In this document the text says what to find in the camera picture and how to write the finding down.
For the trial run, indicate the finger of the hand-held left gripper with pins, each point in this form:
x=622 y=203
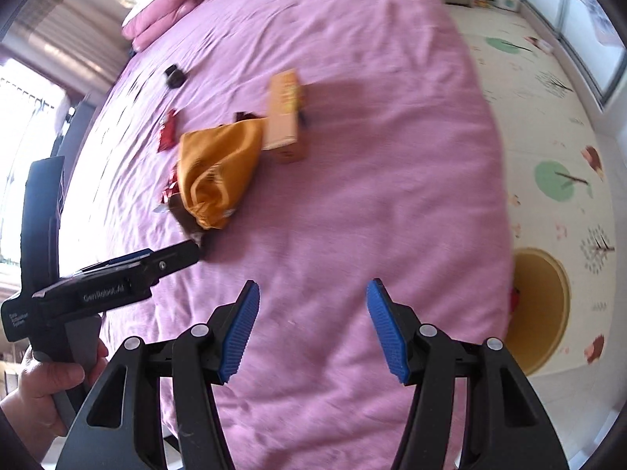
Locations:
x=137 y=254
x=169 y=262

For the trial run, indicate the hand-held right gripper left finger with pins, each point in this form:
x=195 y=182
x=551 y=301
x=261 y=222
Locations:
x=240 y=335

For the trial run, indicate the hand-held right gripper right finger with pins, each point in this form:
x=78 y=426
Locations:
x=388 y=335

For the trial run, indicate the red and white wrapper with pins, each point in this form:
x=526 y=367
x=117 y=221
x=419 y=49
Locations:
x=172 y=187

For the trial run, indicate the orange cloth bag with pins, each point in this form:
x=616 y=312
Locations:
x=215 y=171

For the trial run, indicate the red snack wrapper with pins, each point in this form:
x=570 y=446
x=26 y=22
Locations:
x=169 y=129

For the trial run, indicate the round yellow bin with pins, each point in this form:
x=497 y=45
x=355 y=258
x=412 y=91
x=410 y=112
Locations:
x=539 y=316

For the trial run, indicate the cardboard box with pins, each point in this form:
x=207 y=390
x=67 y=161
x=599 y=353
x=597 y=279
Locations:
x=285 y=122

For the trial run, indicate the small black wrapper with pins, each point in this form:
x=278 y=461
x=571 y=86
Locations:
x=175 y=76

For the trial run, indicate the person's left hand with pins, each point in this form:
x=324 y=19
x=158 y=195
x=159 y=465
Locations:
x=34 y=387

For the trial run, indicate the red item in bin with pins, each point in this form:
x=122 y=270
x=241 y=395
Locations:
x=514 y=301

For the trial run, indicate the pink bed sheet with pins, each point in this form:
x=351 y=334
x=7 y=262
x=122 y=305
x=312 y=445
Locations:
x=343 y=205

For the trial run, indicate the dark chair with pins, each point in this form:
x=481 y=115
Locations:
x=78 y=117

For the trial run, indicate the window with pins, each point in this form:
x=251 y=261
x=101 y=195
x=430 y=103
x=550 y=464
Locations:
x=19 y=156

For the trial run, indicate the beige curtain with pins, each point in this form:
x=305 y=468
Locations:
x=59 y=34

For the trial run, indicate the folded pink quilt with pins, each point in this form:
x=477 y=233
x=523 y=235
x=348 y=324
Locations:
x=161 y=14

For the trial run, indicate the tree print play mat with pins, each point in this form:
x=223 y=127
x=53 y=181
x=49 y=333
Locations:
x=539 y=107

